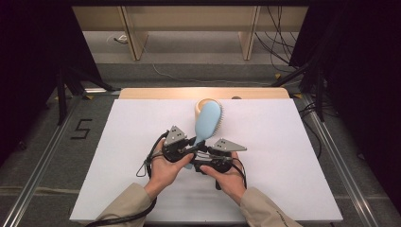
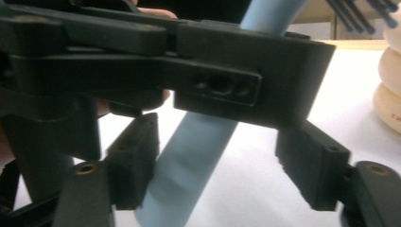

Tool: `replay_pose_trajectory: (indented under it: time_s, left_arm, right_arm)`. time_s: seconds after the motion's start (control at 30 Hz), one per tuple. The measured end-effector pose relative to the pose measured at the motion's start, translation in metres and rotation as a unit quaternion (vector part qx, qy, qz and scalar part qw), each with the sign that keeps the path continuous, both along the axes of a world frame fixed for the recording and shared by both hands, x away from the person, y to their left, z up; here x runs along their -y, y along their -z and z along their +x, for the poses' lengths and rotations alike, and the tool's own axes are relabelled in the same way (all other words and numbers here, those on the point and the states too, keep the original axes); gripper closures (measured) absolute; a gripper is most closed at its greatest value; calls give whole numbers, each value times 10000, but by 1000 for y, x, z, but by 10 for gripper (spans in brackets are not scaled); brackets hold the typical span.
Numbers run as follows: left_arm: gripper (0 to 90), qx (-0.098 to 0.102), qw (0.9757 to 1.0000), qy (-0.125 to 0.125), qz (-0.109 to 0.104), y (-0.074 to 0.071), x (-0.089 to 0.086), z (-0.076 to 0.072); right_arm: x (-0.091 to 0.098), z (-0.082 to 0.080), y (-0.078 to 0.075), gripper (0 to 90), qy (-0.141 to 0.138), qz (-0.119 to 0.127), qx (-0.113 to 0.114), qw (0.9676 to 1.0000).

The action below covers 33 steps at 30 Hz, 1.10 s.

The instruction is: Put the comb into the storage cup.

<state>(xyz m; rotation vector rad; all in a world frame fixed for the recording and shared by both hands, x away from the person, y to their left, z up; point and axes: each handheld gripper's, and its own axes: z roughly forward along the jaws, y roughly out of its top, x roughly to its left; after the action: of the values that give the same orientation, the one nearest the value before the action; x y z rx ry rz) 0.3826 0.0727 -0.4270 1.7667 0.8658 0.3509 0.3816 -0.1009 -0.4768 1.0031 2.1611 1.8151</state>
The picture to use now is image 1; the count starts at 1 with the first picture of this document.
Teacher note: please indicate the black curtain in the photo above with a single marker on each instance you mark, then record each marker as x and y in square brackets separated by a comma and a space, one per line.
[362, 78]
[34, 63]

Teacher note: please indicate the aluminium floor rail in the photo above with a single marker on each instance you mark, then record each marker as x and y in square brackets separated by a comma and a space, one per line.
[343, 170]
[34, 176]

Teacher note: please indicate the cream ringed cup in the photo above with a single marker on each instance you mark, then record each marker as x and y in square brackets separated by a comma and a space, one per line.
[199, 105]

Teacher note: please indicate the black metal stand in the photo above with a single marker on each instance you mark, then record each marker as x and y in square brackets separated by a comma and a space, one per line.
[63, 91]
[315, 85]

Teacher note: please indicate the wooden table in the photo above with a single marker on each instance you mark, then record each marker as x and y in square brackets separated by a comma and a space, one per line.
[157, 93]

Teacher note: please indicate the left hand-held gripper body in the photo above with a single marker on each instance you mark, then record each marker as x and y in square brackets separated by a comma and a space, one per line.
[175, 148]

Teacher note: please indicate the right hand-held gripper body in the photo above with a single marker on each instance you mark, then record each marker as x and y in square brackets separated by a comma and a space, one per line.
[225, 146]

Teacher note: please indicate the person's left hand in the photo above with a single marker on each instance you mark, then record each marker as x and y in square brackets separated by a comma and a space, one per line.
[164, 173]

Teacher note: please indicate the person's right hand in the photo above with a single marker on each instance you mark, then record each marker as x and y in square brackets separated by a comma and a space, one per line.
[231, 183]

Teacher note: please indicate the white floor socket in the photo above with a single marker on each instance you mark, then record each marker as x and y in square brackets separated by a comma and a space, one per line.
[121, 38]

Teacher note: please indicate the light blue hairbrush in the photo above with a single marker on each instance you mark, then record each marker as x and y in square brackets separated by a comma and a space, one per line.
[207, 121]

